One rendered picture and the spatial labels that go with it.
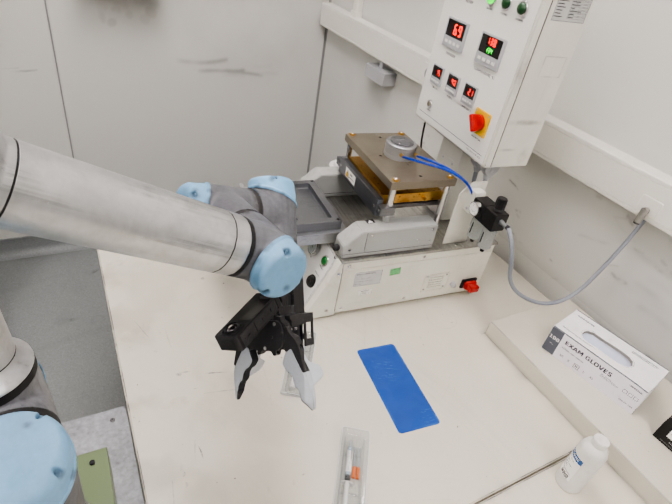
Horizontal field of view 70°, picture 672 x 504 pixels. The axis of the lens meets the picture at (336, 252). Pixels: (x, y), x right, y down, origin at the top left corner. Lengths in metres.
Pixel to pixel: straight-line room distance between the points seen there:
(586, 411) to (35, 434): 1.02
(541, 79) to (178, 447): 1.04
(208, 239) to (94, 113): 1.95
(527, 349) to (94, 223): 1.04
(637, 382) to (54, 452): 1.08
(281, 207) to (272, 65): 1.84
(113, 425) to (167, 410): 0.10
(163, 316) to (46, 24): 1.44
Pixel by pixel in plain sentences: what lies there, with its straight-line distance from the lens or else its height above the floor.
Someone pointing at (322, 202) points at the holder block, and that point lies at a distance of 1.20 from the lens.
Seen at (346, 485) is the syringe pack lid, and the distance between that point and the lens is 0.95.
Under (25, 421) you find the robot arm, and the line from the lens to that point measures 0.69.
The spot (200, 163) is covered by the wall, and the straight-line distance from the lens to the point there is 2.62.
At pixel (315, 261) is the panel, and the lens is 1.20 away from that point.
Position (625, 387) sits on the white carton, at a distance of 1.25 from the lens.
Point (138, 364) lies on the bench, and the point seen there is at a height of 0.75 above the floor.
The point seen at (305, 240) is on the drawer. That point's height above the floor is 0.96.
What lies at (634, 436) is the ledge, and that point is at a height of 0.79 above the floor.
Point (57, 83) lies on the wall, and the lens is 2.40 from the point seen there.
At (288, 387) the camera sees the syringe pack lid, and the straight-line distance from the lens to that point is 1.04.
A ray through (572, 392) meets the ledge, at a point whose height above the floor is 0.79.
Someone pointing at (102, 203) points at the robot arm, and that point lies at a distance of 0.47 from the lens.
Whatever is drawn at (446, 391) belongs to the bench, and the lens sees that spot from 1.16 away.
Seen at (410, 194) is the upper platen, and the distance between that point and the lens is 1.19.
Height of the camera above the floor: 1.59
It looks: 36 degrees down
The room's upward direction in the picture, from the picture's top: 11 degrees clockwise
